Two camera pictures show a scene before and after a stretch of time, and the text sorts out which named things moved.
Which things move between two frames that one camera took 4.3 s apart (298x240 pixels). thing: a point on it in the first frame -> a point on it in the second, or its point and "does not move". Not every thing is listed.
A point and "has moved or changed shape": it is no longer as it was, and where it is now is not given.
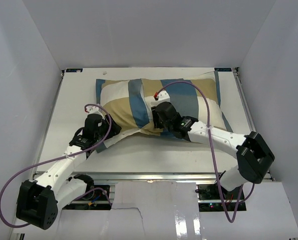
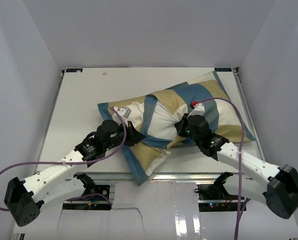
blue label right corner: [223, 69] does not move
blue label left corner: [73, 70] does not move
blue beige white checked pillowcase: [198, 97] has moved or changed shape
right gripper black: [158, 124] -> [182, 125]
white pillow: [133, 141] -> [163, 124]
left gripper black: [114, 130] -> [133, 136]
